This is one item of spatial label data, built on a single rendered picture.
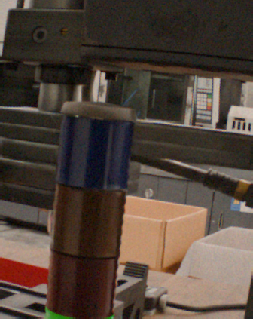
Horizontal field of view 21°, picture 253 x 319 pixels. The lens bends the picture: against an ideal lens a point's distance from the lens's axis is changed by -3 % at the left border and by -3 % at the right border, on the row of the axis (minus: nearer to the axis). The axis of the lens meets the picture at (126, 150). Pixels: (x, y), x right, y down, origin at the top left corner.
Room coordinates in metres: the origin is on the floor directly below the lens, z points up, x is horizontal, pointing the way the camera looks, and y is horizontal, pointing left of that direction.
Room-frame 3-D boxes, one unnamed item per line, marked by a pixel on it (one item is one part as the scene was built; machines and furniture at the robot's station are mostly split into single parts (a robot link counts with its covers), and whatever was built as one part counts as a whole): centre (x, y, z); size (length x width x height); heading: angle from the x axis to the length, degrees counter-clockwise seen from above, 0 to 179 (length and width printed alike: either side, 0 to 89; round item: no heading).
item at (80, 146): (0.36, 0.02, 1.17); 0.04 x 0.04 x 0.03
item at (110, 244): (0.36, 0.02, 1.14); 0.04 x 0.04 x 0.03
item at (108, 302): (0.36, 0.02, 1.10); 0.04 x 0.04 x 0.03
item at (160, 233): (3.22, -0.08, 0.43); 0.59 x 0.54 x 0.58; 155
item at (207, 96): (5.20, -0.56, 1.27); 0.23 x 0.18 x 0.38; 156
